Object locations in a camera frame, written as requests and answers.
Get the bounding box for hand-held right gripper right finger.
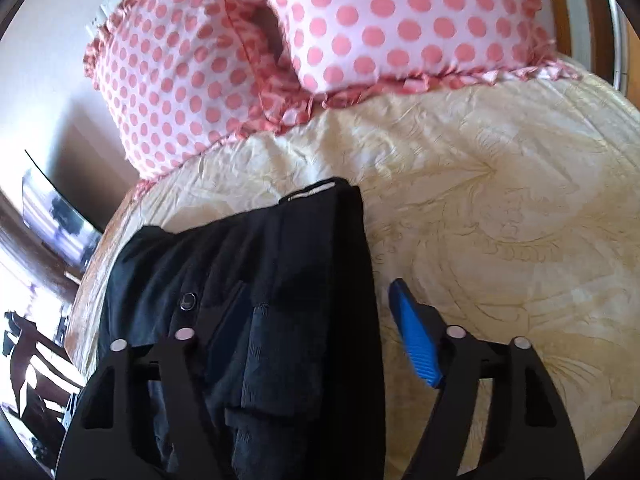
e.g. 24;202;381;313
389;278;586;480

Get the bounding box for black pants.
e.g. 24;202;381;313
95;176;387;480

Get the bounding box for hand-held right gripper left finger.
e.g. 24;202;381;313
55;281;251;480

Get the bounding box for pink polka dot pillow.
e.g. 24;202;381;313
245;0;583;111
82;0;326;182

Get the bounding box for flat screen television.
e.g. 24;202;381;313
22;150;104;277

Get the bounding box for cream patterned bedspread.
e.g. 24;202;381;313
115;55;640;480

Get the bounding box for wooden chair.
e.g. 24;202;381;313
2;310;87;443

